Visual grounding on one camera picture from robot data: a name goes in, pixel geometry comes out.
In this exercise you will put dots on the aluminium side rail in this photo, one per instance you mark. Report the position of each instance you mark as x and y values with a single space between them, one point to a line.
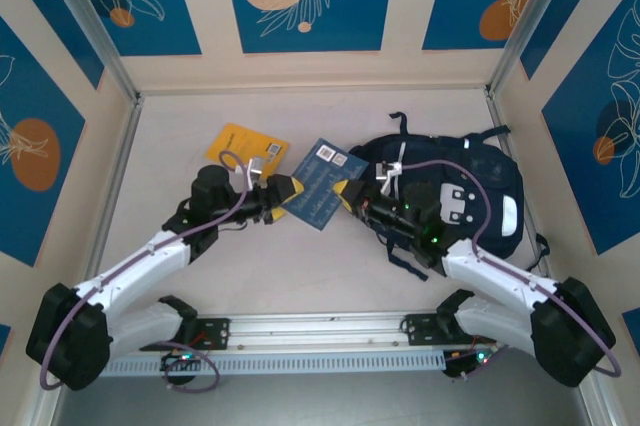
116 181
498 113

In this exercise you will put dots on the navy blue printed booklet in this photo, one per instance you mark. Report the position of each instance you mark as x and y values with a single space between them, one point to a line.
320 186

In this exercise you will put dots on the navy blue backpack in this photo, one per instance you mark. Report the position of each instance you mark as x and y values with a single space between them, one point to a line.
430 146

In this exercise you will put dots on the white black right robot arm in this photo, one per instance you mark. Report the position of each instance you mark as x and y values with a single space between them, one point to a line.
500 271

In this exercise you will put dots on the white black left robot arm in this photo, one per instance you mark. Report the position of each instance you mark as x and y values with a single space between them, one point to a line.
135 266

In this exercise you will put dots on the long aluminium base rail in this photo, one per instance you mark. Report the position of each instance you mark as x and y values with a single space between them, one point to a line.
325 328

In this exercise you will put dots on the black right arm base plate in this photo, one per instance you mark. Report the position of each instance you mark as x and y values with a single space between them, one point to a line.
417 328

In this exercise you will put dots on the yellow book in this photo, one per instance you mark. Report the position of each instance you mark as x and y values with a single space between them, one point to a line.
240 141

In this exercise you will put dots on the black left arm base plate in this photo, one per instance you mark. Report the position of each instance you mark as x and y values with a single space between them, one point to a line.
217 331

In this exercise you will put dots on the aluminium frame post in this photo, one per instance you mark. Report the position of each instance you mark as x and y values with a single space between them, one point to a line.
530 16
85 21

